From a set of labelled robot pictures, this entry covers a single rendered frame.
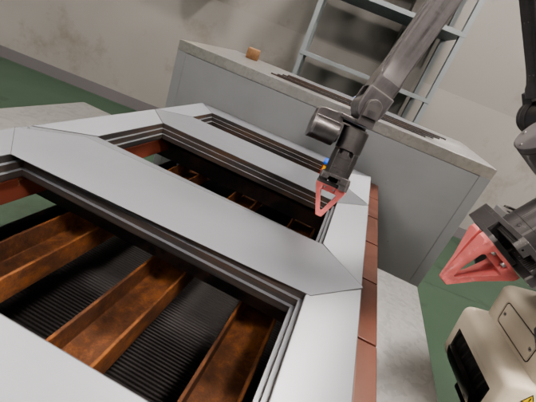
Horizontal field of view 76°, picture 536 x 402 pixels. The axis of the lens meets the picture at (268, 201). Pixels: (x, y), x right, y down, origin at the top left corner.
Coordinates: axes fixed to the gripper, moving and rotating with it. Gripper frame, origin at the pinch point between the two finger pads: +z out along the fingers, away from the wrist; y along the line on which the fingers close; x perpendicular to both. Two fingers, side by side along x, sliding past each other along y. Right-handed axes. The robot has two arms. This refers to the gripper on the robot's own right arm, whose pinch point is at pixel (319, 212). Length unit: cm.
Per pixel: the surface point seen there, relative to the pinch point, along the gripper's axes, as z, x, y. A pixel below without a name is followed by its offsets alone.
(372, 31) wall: -134, -23, -265
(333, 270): 6.6, 6.6, 15.1
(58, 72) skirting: 15, -317, -255
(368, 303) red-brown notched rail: 9.7, 15.0, 13.9
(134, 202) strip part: 8.3, -29.9, 23.6
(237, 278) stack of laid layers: 11.8, -7.7, 25.1
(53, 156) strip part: 8, -49, 22
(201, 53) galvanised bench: -31, -69, -58
